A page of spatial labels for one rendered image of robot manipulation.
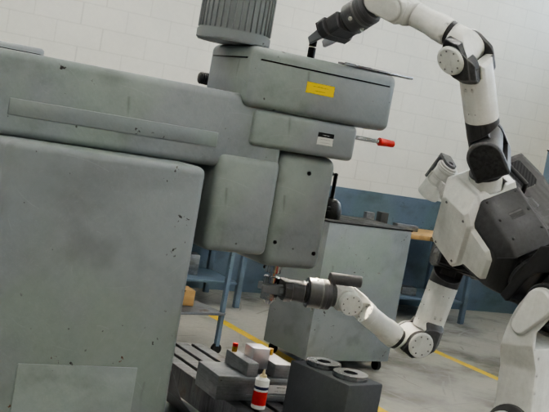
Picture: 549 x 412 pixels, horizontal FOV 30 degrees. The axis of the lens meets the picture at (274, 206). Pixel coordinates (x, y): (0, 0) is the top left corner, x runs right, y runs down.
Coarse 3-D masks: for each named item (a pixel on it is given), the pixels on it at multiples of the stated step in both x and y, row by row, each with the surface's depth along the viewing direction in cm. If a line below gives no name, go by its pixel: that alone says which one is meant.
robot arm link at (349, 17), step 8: (352, 0) 274; (344, 8) 275; (328, 16) 279; (336, 16) 277; (344, 16) 275; (352, 16) 273; (320, 24) 279; (328, 24) 279; (336, 24) 277; (344, 24) 277; (352, 24) 274; (360, 24) 273; (320, 32) 279; (328, 32) 279; (336, 32) 278; (344, 32) 279; (352, 32) 279; (360, 32) 277; (336, 40) 283; (344, 40) 284
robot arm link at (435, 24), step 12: (420, 12) 263; (432, 12) 262; (420, 24) 263; (432, 24) 261; (444, 24) 260; (456, 24) 260; (432, 36) 262; (444, 36) 260; (456, 36) 258; (468, 36) 259; (468, 48) 258; (480, 48) 261
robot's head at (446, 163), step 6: (438, 156) 296; (444, 156) 294; (450, 156) 296; (438, 162) 293; (444, 162) 292; (450, 162) 293; (432, 168) 297; (444, 168) 290; (450, 168) 291; (456, 168) 294; (426, 174) 298
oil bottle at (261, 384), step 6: (264, 372) 282; (258, 378) 282; (264, 378) 282; (258, 384) 281; (264, 384) 281; (258, 390) 281; (264, 390) 281; (252, 396) 282; (258, 396) 281; (264, 396) 282; (252, 402) 282; (258, 402) 281; (264, 402) 282; (252, 408) 282; (258, 408) 281; (264, 408) 282
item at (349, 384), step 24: (312, 360) 262; (336, 360) 267; (288, 384) 265; (312, 384) 258; (336, 384) 252; (360, 384) 251; (288, 408) 264; (312, 408) 257; (336, 408) 251; (360, 408) 252
